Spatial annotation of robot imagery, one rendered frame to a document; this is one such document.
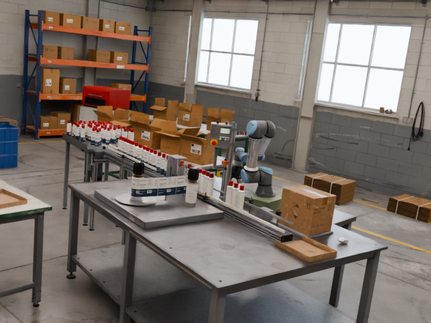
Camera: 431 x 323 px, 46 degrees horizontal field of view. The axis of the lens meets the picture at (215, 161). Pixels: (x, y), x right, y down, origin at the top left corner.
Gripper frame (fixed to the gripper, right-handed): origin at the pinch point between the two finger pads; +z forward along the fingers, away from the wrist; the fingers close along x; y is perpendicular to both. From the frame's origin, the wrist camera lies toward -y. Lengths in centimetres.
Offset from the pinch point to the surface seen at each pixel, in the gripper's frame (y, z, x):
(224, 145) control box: 15, -43, -36
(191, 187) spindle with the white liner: 24, -15, -77
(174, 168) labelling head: -24, -15, -51
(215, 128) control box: 9, -55, -42
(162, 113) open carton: -400, 4, 265
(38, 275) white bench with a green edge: -49, 64, -155
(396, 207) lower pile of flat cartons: -5, 80, 391
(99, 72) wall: -737, -37, 357
